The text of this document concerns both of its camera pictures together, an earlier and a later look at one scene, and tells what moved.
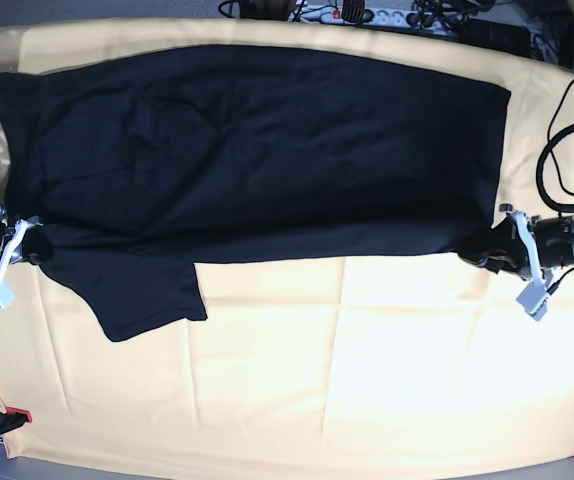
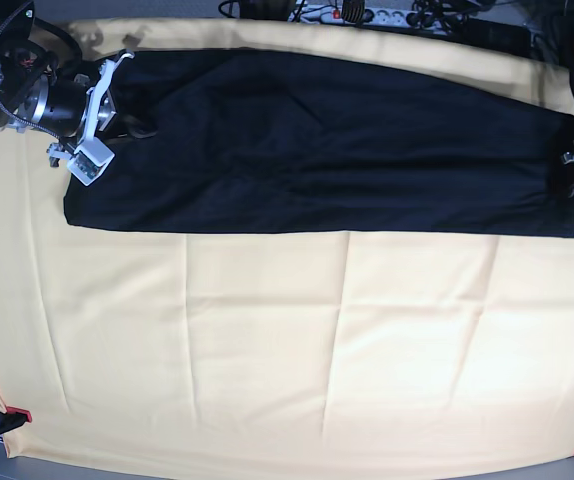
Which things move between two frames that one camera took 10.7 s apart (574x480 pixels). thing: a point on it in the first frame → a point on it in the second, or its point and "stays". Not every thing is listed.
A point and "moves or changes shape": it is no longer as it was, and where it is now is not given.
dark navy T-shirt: (128, 173) moves or changes shape
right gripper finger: (508, 229) → (568, 156)
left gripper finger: (37, 244) → (108, 70)
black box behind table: (500, 36) stays
